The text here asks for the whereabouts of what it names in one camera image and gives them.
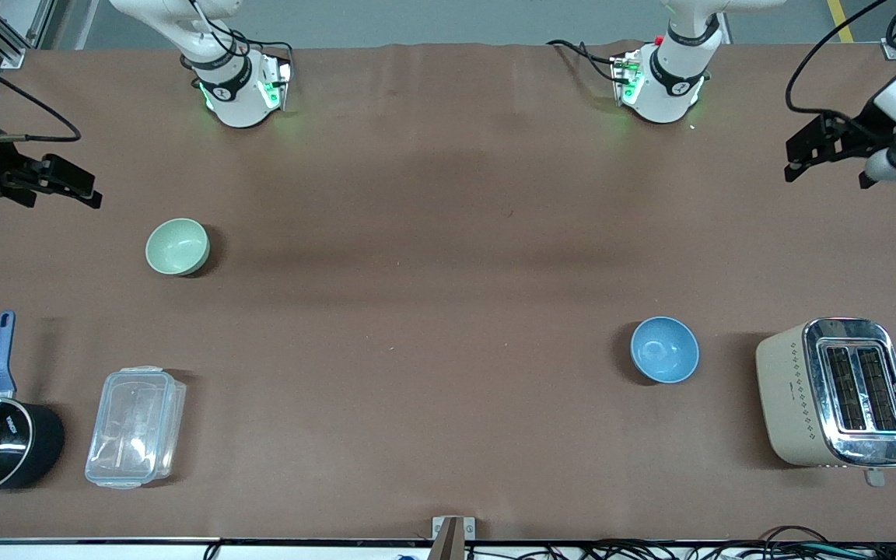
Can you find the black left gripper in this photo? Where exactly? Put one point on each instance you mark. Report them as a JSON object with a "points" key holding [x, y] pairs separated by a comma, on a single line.
{"points": [[870, 127]]}

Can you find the green bowl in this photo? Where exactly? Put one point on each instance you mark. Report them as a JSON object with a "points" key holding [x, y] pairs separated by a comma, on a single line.
{"points": [[176, 247]]}

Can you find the blue bowl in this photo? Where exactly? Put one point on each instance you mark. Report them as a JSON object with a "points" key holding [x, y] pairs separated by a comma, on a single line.
{"points": [[664, 350]]}

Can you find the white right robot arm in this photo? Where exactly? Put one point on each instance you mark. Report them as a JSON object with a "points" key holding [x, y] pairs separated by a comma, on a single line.
{"points": [[234, 101]]}

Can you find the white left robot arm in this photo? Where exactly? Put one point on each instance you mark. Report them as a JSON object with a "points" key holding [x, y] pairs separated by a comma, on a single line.
{"points": [[670, 85]]}

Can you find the clear plastic lidded container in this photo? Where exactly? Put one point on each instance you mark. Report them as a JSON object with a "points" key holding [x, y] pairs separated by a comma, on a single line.
{"points": [[135, 428]]}

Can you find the beige chrome toaster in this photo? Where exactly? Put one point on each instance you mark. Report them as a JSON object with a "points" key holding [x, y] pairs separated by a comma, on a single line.
{"points": [[790, 397]]}

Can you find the brown table mat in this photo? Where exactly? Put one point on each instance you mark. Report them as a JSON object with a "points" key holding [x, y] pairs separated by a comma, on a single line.
{"points": [[448, 389]]}

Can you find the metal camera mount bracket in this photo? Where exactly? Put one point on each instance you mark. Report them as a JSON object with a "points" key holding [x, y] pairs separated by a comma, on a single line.
{"points": [[452, 537]]}

